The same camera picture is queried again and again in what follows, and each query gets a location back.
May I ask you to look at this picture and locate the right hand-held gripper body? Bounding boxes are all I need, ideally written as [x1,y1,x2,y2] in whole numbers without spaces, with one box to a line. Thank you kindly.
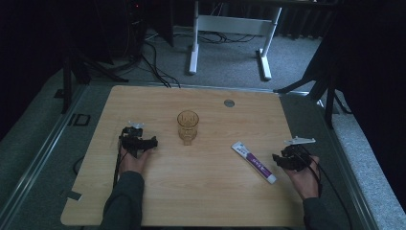
[281,136,317,173]

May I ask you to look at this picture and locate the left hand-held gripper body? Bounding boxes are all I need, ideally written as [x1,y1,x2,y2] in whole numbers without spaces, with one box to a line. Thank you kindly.
[119,120,148,159]

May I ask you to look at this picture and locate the white purple toothpaste tube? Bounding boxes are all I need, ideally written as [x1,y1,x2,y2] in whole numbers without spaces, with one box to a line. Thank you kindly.
[231,140,279,186]

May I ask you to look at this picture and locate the person's left hand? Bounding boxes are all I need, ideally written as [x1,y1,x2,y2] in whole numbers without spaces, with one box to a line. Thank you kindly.
[119,146,155,175]

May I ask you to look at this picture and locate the person's right hand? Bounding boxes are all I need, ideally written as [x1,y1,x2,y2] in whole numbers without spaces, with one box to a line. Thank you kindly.
[282,154,321,201]

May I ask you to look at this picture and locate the black metal stand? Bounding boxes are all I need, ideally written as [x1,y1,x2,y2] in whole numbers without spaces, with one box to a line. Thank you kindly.
[53,44,130,115]
[273,60,353,130]

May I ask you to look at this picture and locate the grey tape piece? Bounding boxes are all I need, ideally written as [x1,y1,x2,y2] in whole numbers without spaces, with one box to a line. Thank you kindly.
[58,189,83,202]

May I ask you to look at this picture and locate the black computer tower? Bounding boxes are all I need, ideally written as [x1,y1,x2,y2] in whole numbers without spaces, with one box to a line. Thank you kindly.
[124,0,148,62]

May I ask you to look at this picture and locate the left hand-held gripper cable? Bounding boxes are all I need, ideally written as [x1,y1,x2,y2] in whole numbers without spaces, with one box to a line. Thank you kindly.
[112,136,129,190]

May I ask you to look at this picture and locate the aluminium floor rail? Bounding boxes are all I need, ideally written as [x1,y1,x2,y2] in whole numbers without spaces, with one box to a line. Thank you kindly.
[314,97,381,230]
[0,83,89,221]

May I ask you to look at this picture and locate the black floor cables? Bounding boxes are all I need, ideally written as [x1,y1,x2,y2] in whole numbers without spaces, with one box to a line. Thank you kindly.
[140,30,258,89]

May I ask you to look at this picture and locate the white desk frame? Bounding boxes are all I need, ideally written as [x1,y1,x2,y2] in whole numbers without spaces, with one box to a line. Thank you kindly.
[187,0,283,81]

